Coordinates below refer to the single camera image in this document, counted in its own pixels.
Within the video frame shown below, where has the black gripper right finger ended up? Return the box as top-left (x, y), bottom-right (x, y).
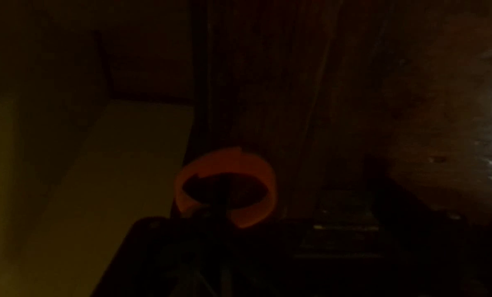
top-left (289, 184), bottom-right (393, 297)

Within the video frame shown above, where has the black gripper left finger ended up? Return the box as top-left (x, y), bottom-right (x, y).
top-left (129, 189), bottom-right (233, 297)

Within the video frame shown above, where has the orange band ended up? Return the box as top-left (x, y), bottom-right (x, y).
top-left (170, 148), bottom-right (279, 232)

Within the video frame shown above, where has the dark wooden desk with shelf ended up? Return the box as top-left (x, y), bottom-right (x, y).
top-left (189, 0), bottom-right (492, 297)

